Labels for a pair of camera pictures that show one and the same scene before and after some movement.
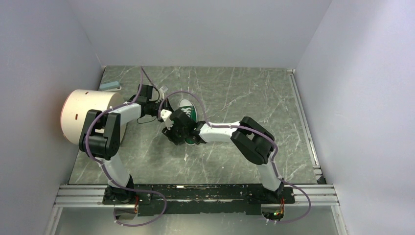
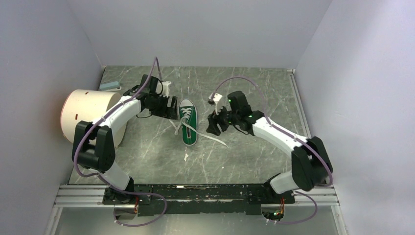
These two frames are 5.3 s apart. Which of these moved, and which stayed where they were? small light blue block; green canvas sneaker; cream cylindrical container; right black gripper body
Moved: right black gripper body
Stayed: small light blue block; cream cylindrical container; green canvas sneaker
